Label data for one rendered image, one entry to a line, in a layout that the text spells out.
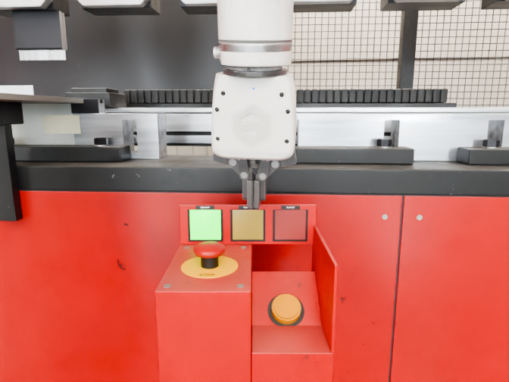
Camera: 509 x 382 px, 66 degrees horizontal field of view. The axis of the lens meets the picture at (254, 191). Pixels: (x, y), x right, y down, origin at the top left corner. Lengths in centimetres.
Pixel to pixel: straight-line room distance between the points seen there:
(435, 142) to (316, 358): 53
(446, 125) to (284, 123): 47
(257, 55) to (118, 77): 105
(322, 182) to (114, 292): 45
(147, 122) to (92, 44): 68
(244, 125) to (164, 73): 95
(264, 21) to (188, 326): 34
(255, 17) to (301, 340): 37
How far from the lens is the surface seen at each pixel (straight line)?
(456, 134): 88
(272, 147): 46
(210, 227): 58
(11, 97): 72
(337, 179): 70
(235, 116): 46
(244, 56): 44
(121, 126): 87
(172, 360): 49
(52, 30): 96
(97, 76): 148
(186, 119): 110
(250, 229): 57
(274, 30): 44
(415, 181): 73
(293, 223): 57
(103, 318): 86
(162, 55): 140
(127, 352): 88
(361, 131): 82
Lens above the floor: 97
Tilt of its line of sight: 11 degrees down
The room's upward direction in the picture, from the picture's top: straight up
